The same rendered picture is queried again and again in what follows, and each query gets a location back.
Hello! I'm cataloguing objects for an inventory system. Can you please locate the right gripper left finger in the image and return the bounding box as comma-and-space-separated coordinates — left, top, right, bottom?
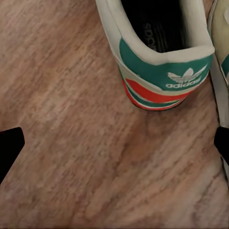
0, 127, 25, 184

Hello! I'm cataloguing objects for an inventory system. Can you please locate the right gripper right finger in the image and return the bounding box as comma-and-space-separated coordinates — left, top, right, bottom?
214, 126, 229, 165

